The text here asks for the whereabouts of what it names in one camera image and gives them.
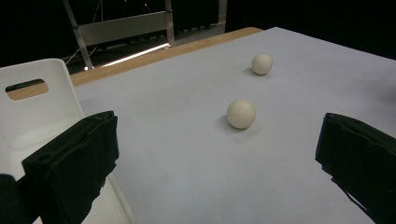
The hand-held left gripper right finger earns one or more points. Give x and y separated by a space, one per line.
364 161

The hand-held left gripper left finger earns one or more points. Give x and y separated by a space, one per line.
71 161

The white plastic bin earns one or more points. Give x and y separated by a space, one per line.
37 124

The white ball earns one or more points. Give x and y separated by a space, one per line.
261 64
241 114

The pale blue table mat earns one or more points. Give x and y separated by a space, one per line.
186 155

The white metal stand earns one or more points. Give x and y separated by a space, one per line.
124 28

